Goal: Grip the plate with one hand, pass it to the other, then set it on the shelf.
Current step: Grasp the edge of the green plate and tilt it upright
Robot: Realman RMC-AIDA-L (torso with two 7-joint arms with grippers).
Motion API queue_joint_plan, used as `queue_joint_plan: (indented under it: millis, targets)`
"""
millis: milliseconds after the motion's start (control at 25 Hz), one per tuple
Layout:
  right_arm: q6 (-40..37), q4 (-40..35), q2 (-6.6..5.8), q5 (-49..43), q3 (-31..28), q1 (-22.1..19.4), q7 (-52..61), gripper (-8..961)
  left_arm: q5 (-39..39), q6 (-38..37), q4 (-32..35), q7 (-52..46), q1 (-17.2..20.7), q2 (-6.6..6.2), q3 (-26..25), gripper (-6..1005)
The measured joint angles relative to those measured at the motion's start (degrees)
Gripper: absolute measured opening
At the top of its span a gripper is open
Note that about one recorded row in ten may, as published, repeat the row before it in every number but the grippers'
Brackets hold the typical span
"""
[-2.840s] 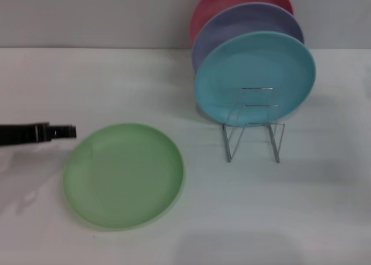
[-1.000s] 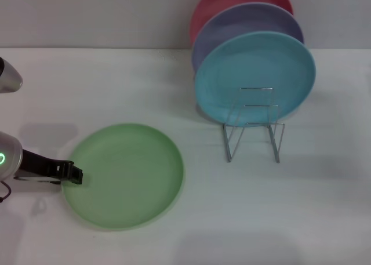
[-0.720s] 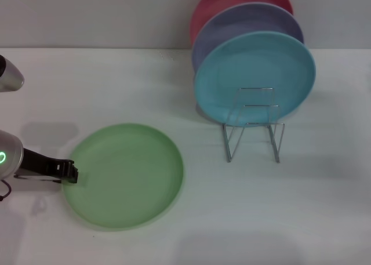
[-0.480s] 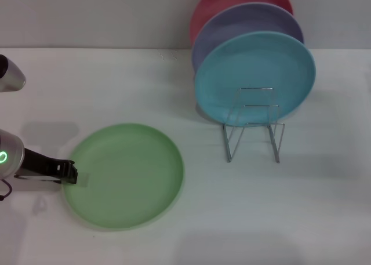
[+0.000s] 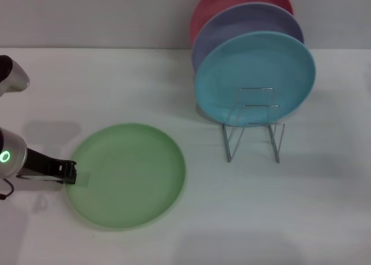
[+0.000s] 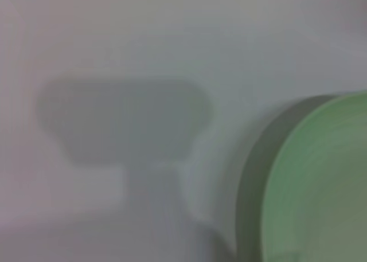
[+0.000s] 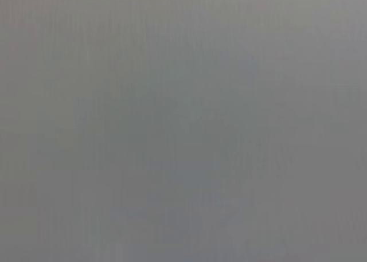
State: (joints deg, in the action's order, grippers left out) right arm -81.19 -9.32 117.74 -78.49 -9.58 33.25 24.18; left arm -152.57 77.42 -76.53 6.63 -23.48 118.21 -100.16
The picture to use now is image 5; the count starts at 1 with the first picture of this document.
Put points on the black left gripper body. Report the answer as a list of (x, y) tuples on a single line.
[(39, 165)]

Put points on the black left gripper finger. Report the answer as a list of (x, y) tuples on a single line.
[(68, 172)]

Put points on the green plastic plate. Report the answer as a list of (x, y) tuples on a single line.
[(127, 178)]

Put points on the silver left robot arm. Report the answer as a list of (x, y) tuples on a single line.
[(14, 157)]

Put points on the light blue plastic plate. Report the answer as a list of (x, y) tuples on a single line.
[(255, 68)]

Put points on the purple plastic plate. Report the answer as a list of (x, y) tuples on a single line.
[(232, 27)]

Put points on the red plastic plate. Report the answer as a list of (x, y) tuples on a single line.
[(220, 1)]

